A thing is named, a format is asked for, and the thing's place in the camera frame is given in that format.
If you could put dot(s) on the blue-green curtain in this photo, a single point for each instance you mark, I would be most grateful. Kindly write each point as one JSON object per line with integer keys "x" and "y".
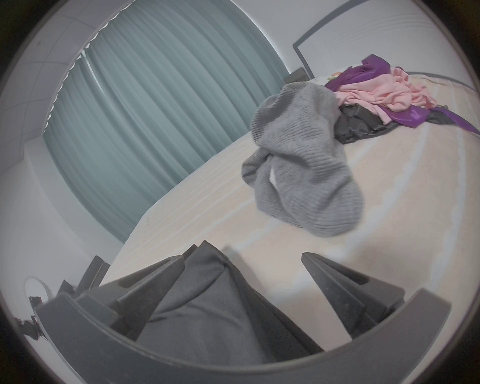
{"x": 97, "y": 157}
{"x": 180, "y": 75}

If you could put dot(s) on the bed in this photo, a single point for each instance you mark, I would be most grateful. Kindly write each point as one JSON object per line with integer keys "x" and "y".
{"x": 393, "y": 225}

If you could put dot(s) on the white printed pillow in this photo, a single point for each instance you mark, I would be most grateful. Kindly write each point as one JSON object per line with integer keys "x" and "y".
{"x": 332, "y": 77}

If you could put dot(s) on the grey bedside table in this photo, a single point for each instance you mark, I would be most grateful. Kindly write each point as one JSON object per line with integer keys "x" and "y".
{"x": 296, "y": 75}

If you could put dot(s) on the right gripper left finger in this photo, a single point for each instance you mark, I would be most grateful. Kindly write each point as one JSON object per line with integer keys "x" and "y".
{"x": 142, "y": 288}

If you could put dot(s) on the black T-shirt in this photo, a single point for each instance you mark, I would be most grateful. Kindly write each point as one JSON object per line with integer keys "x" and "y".
{"x": 210, "y": 318}

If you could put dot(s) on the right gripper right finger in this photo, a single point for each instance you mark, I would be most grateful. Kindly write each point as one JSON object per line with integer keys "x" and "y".
{"x": 345, "y": 292}

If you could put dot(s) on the grey knit garment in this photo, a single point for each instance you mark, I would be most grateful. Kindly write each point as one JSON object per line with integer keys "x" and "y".
{"x": 300, "y": 168}

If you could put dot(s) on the black chest of drawers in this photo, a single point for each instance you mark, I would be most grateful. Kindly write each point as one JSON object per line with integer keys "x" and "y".
{"x": 95, "y": 270}

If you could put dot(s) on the pile of clothes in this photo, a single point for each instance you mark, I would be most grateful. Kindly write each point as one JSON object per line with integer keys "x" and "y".
{"x": 375, "y": 93}

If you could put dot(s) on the round white mirror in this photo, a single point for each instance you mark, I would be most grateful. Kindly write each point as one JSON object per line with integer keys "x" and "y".
{"x": 35, "y": 287}

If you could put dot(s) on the black dressing table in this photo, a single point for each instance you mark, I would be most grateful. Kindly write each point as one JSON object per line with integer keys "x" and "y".
{"x": 66, "y": 288}

